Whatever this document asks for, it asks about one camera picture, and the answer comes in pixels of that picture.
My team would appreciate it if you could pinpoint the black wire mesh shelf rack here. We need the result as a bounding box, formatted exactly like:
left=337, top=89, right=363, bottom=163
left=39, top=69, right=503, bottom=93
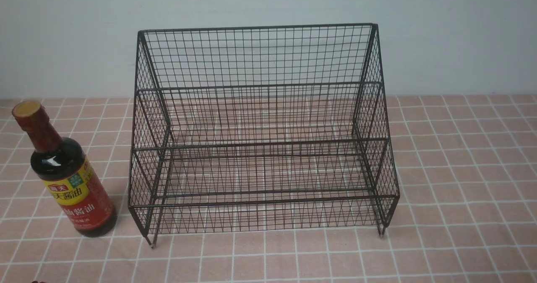
left=127, top=23, right=400, bottom=247

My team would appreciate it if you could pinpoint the soy sauce bottle red label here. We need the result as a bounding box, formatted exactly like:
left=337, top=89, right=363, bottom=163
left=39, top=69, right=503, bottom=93
left=12, top=100, right=117, bottom=237

